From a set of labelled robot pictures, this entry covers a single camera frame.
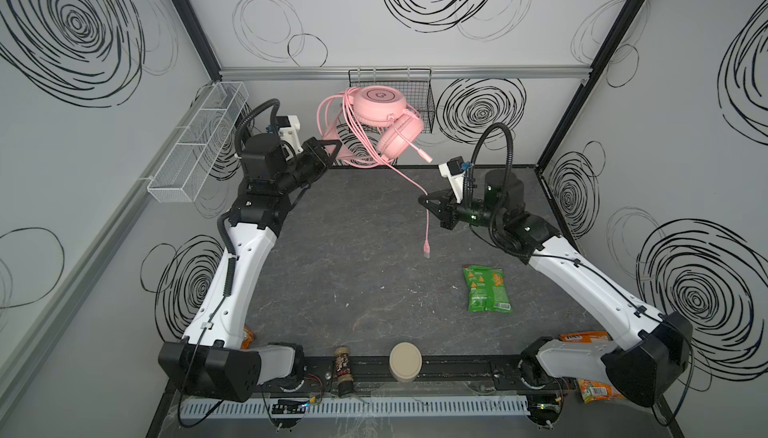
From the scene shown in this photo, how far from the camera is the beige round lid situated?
695 mm

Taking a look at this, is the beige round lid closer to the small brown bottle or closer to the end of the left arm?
the small brown bottle

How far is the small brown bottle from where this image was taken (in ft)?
2.32

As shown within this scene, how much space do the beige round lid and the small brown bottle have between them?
11cm

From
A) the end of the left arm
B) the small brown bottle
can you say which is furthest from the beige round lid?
the end of the left arm
